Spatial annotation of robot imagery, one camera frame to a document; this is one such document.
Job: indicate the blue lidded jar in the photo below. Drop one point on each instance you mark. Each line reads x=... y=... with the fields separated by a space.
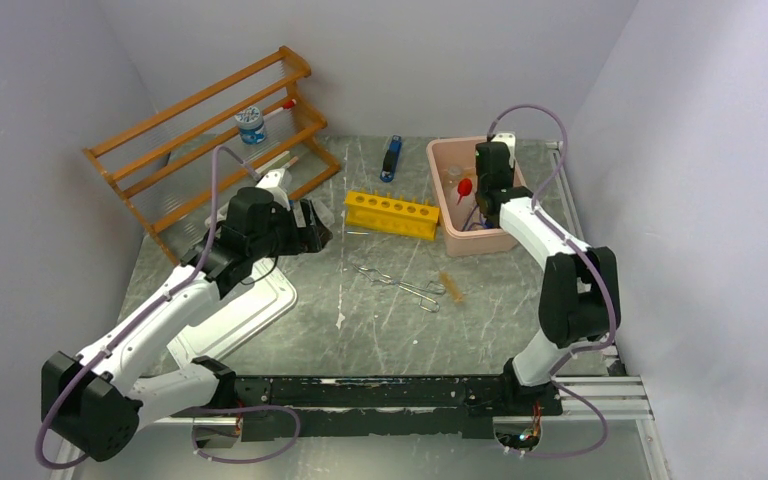
x=250 y=124

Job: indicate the black base frame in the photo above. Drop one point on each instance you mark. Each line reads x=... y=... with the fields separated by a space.
x=470 y=406

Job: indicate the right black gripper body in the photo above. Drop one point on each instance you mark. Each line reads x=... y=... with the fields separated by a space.
x=479 y=189

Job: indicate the glass flask in bin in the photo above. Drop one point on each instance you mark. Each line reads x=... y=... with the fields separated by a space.
x=451 y=176

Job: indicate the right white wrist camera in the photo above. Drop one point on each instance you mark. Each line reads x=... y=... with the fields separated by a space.
x=509 y=139

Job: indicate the red capped thermometer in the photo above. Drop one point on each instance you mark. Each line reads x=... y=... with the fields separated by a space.
x=287 y=106

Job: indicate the metal tray lid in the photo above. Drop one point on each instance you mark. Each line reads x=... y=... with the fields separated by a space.
x=247 y=310

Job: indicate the red capped wash bottle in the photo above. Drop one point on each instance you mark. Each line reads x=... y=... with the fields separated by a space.
x=462 y=197

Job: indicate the pink plastic bin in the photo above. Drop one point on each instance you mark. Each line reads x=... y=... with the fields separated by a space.
x=442 y=153

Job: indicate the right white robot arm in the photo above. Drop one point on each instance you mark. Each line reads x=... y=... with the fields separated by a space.
x=579 y=305

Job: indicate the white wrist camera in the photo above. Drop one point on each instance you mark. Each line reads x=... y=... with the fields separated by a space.
x=509 y=139
x=277 y=182

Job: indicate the blue safety goggles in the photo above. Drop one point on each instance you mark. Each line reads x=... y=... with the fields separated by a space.
x=475 y=220

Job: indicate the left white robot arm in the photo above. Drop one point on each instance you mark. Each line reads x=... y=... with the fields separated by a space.
x=97 y=399

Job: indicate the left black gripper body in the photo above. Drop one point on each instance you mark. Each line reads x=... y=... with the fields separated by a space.
x=283 y=236

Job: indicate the orange wooden shelf rack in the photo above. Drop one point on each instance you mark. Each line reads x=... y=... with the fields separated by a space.
x=160 y=168

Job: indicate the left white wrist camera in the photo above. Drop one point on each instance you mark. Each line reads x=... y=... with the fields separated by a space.
x=277 y=182

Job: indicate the yellow test tube rack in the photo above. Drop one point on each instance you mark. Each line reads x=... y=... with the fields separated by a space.
x=392 y=215

